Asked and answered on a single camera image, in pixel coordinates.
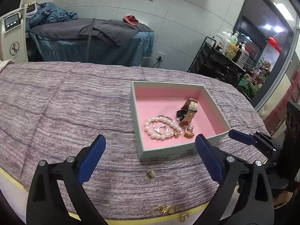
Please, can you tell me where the brown strap wristwatch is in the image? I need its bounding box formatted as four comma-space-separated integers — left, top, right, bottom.
175, 98, 198, 127

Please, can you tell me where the white pearl bracelet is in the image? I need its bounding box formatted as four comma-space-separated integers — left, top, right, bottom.
144, 116, 183, 141

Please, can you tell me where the thin silver bangle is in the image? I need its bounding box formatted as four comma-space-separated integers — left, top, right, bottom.
152, 115, 176, 135

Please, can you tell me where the black trolley rack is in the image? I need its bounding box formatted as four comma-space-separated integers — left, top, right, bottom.
188, 37, 248, 87

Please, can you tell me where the gold chain jewelry pile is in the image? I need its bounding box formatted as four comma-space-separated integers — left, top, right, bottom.
157, 204, 190, 222

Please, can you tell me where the green box pink lining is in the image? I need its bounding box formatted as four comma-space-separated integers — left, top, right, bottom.
131, 81, 231, 160

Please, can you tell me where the small gold pendant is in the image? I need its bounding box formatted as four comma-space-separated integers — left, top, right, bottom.
146, 170, 156, 179

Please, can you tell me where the white arc floor lamp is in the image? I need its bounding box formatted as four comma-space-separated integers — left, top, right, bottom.
71, 0, 155, 66

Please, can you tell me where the red hanging ornament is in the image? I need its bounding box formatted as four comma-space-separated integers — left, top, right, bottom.
268, 37, 282, 53

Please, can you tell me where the beige polka dot pillow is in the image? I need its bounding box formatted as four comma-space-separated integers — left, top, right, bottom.
0, 59, 15, 73

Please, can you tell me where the blue massage bed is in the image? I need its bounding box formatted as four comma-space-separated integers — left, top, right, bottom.
29, 18, 155, 67

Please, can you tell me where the gold ring cluster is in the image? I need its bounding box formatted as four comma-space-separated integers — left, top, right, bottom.
184, 125, 195, 138

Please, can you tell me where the white beauty machine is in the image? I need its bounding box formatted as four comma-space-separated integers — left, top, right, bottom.
1, 0, 28, 62

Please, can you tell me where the green lotion bottle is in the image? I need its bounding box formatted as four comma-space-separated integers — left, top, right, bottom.
230, 31, 239, 45

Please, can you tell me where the dark grey blanket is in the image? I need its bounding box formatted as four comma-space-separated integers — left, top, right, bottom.
77, 19, 154, 46

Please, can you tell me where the crumpled blue bedding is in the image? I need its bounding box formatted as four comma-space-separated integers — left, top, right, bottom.
26, 2, 78, 28

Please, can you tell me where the red cloth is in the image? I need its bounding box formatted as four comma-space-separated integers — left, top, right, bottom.
123, 15, 139, 26

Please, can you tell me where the green potted plant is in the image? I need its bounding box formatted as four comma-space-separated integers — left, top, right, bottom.
237, 74, 261, 99

